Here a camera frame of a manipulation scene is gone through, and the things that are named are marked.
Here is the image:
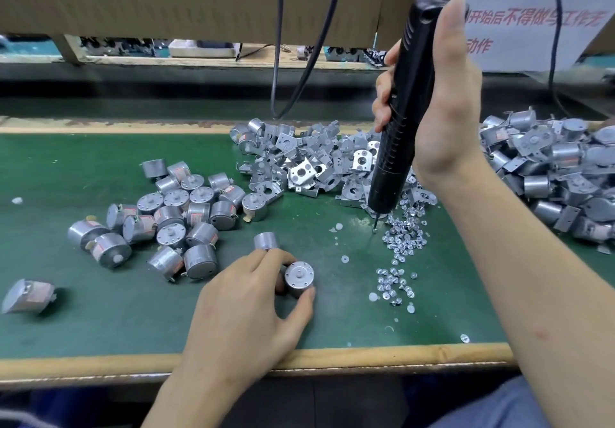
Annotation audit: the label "pile of assembled motors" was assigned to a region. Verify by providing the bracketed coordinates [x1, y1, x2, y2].
[479, 106, 615, 246]

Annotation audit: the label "grey blue trousers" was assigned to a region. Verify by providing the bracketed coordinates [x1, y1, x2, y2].
[427, 375, 549, 428]

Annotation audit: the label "person's left hand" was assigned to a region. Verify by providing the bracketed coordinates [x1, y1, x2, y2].
[183, 248, 316, 390]

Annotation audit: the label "pile of silver motors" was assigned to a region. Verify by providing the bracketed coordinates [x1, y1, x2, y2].
[0, 158, 290, 313]

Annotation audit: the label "brown back panel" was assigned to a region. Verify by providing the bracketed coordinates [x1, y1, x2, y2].
[0, 0, 434, 52]

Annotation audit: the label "black hanging cable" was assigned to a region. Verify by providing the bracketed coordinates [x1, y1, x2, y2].
[277, 0, 349, 119]
[271, 0, 286, 119]

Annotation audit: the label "person's left forearm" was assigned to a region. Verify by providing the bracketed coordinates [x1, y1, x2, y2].
[142, 365, 265, 428]

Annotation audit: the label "white paper sign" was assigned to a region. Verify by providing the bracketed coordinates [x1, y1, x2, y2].
[461, 0, 615, 71]

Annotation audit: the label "person's right hand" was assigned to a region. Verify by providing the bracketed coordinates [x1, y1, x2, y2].
[372, 0, 484, 194]

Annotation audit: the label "pile of metal brackets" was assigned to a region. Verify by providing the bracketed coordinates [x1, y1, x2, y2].
[231, 117, 438, 208]

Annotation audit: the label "person's right forearm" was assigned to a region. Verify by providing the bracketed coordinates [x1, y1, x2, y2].
[432, 168, 615, 428]

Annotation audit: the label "scatter of small silver screws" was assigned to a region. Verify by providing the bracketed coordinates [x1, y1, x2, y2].
[327, 202, 472, 345]

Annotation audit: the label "black electric screwdriver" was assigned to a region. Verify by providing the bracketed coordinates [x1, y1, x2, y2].
[367, 0, 467, 230]

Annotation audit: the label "silver round motor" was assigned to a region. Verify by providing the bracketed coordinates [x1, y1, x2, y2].
[283, 260, 316, 296]

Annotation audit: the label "green bench mat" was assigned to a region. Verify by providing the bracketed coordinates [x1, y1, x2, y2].
[0, 133, 615, 359]

